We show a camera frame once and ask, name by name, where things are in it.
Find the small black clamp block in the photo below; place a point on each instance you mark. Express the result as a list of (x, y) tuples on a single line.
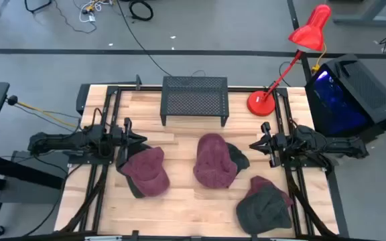
[(254, 236), (134, 235)]

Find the maroon baseball cap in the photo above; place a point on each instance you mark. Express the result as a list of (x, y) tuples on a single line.
[(146, 170)]

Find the black computer tower blue light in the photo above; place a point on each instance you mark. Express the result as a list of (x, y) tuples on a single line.
[(364, 87)]

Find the red desk lamp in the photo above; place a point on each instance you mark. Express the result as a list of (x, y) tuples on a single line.
[(261, 103)]

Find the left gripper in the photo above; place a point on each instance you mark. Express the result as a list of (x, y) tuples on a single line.
[(128, 140)]

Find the black perforated metal stand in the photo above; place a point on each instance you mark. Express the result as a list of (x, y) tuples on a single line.
[(194, 97)]

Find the pink baseball cap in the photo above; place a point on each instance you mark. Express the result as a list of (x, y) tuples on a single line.
[(258, 182), (213, 160)]

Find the grey desk foot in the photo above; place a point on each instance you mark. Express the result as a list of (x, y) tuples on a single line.
[(364, 19)]

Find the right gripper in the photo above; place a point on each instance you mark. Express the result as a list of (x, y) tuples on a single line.
[(278, 144)]

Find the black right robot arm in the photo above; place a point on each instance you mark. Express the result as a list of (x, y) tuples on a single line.
[(330, 144)]

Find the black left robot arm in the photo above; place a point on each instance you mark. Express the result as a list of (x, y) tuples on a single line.
[(62, 140)]

